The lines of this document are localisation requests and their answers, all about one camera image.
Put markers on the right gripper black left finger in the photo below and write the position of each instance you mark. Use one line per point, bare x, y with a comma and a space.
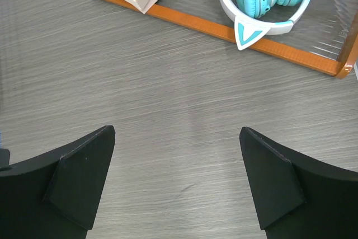
56, 194

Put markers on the orange wooden shelf rack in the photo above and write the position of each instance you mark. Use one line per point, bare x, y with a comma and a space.
339, 68

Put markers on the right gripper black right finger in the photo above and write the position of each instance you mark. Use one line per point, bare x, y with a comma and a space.
297, 196

